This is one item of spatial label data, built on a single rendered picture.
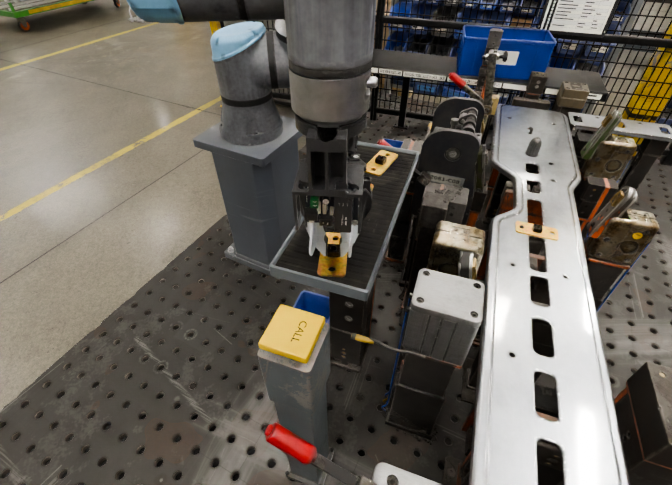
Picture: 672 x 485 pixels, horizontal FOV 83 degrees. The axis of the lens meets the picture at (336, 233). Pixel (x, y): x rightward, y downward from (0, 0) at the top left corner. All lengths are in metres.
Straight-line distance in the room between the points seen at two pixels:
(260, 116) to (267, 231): 0.31
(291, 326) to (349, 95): 0.26
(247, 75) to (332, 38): 0.56
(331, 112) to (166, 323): 0.86
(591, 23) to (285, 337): 1.59
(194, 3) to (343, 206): 0.24
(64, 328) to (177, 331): 1.22
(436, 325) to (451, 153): 0.38
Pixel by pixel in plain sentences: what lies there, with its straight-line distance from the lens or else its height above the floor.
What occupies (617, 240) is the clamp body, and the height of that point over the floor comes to 0.99.
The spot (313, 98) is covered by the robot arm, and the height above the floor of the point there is 1.41.
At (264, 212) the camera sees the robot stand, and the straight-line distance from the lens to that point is 0.99.
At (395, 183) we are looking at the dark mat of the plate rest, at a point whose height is 1.16.
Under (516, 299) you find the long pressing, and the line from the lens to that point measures 0.76.
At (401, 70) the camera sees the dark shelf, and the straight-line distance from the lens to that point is 1.61.
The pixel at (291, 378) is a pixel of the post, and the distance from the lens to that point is 0.48.
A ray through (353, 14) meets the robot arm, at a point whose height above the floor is 1.47.
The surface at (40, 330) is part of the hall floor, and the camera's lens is 2.31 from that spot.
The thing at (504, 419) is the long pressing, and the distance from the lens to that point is 0.63.
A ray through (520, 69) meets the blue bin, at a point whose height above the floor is 1.06.
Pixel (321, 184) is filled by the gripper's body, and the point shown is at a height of 1.32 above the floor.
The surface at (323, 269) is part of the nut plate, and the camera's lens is 0.51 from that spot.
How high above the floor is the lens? 1.54
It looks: 42 degrees down
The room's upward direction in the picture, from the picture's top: straight up
